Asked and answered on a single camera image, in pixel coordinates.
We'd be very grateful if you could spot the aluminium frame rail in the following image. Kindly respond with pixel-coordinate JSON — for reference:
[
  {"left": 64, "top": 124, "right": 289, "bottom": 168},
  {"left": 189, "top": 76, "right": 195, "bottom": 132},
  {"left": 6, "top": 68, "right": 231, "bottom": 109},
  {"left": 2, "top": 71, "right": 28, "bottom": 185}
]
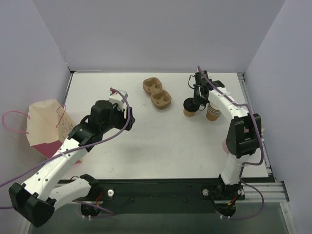
[{"left": 237, "top": 72, "right": 291, "bottom": 203}]

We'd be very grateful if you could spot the cream and pink paper bag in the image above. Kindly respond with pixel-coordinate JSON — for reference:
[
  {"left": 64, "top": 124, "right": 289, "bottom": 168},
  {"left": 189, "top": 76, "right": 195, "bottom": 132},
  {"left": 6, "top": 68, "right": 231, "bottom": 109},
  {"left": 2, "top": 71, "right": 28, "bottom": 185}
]
[{"left": 2, "top": 98, "right": 83, "bottom": 165}]

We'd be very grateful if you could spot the purple cable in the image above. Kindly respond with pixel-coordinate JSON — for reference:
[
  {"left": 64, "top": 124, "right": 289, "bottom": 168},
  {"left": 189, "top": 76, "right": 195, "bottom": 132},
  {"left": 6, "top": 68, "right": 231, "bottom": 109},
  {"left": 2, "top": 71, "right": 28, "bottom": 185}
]
[
  {"left": 0, "top": 89, "right": 130, "bottom": 220},
  {"left": 197, "top": 65, "right": 265, "bottom": 221}
]

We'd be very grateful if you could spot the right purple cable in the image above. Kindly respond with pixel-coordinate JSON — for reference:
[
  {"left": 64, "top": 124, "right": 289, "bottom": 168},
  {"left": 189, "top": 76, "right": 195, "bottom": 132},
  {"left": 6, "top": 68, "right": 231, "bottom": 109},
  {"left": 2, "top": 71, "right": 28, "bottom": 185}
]
[{"left": 197, "top": 65, "right": 265, "bottom": 221}]

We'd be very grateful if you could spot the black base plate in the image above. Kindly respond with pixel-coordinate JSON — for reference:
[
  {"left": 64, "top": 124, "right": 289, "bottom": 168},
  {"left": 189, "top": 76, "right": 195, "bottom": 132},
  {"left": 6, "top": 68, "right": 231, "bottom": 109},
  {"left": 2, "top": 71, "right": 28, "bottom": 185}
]
[{"left": 60, "top": 179, "right": 246, "bottom": 215}]

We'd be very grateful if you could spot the single brown paper cup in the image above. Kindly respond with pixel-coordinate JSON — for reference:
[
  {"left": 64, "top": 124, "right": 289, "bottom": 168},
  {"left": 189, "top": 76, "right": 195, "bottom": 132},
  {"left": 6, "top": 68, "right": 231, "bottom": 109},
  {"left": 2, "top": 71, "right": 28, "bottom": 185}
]
[{"left": 183, "top": 109, "right": 196, "bottom": 117}]

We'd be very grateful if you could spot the black cup lid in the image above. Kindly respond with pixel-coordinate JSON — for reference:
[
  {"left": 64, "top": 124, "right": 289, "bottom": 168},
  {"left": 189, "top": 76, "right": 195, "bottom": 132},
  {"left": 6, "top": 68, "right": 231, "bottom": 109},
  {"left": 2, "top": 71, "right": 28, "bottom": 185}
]
[{"left": 183, "top": 97, "right": 199, "bottom": 113}]

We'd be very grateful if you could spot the stack of brown paper cups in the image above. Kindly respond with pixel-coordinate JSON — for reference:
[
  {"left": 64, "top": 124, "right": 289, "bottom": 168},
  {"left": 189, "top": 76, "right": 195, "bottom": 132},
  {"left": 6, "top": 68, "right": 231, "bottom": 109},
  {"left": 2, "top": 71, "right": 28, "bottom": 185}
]
[{"left": 206, "top": 103, "right": 221, "bottom": 121}]

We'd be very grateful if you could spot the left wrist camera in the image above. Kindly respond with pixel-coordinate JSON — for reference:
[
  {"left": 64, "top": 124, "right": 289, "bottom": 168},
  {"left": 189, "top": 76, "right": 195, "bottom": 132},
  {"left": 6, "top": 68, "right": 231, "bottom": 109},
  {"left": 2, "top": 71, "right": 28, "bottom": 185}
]
[{"left": 109, "top": 88, "right": 128, "bottom": 104}]

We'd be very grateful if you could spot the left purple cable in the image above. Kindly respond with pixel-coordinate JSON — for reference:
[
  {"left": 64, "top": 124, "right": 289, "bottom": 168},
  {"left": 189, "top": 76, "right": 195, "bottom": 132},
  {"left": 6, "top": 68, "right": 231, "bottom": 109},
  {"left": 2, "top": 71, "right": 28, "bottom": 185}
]
[{"left": 0, "top": 89, "right": 130, "bottom": 220}]

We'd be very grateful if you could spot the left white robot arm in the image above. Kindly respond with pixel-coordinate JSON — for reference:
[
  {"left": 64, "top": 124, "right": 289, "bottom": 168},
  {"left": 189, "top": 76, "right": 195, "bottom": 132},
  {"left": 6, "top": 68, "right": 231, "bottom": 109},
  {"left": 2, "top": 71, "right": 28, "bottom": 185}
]
[{"left": 8, "top": 98, "right": 135, "bottom": 227}]

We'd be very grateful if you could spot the brown pulp cup carrier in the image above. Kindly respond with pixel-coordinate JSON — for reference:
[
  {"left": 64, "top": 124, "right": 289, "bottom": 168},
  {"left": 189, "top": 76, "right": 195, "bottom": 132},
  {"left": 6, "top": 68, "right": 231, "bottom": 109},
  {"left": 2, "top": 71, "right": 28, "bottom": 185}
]
[{"left": 142, "top": 77, "right": 172, "bottom": 110}]

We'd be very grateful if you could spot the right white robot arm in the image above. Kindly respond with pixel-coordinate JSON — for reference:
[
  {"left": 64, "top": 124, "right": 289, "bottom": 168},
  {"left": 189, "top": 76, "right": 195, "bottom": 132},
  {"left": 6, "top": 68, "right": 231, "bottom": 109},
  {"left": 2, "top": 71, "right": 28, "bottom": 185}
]
[{"left": 194, "top": 68, "right": 264, "bottom": 199}]

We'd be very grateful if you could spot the pink cup with straws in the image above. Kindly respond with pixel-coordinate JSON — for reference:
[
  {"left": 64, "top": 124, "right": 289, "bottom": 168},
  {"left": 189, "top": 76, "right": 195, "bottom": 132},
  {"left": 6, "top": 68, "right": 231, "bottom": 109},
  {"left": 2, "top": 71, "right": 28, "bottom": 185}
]
[{"left": 222, "top": 140, "right": 230, "bottom": 154}]

